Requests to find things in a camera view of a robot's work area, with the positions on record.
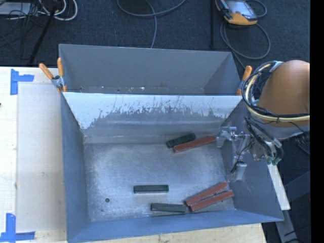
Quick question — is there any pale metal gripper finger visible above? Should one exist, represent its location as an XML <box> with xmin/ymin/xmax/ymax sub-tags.
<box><xmin>228</xmin><ymin>161</ymin><xmax>248</xmax><ymax>182</ymax></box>
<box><xmin>215</xmin><ymin>126</ymin><xmax>251</xmax><ymax>148</ymax></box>

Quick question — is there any dark green flat block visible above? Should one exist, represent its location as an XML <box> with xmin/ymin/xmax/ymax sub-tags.
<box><xmin>133</xmin><ymin>184</ymin><xmax>170</xmax><ymax>194</ymax></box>
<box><xmin>166</xmin><ymin>132</ymin><xmax>197</xmax><ymax>149</ymax></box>
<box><xmin>150</xmin><ymin>202</ymin><xmax>187</xmax><ymax>214</ymax></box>

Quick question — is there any red-brown flat block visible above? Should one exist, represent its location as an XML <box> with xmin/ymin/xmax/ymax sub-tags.
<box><xmin>189</xmin><ymin>190</ymin><xmax>235</xmax><ymax>213</ymax></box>
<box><xmin>184</xmin><ymin>181</ymin><xmax>228</xmax><ymax>207</ymax></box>
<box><xmin>172</xmin><ymin>135</ymin><xmax>217</xmax><ymax>154</ymax></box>

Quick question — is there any pale wood flat board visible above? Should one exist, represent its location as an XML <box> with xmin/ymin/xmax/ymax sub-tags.
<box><xmin>15</xmin><ymin>82</ymin><xmax>67</xmax><ymax>234</ymax></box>

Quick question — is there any grey metal bin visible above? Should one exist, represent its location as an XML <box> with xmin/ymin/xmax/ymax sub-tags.
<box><xmin>58</xmin><ymin>44</ymin><xmax>285</xmax><ymax>243</ymax></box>

